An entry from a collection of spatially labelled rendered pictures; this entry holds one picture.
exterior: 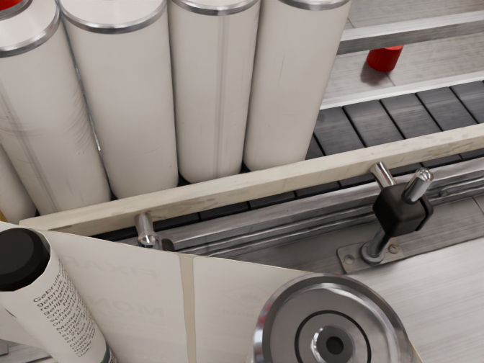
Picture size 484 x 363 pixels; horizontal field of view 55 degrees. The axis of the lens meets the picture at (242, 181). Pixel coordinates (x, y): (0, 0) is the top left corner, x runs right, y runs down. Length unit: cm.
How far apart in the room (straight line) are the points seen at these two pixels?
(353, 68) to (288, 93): 27
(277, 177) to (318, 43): 10
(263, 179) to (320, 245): 10
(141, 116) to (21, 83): 7
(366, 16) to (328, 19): 38
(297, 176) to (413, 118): 16
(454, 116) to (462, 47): 19
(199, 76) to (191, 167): 9
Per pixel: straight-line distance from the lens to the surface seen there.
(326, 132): 41
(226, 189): 31
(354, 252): 40
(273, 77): 29
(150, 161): 30
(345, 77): 54
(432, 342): 34
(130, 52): 24
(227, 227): 34
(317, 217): 38
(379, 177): 35
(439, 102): 48
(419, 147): 38
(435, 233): 44
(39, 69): 24
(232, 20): 25
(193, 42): 26
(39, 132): 26
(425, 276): 36
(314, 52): 27
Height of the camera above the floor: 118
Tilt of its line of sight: 54 degrees down
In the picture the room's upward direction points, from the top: 7 degrees clockwise
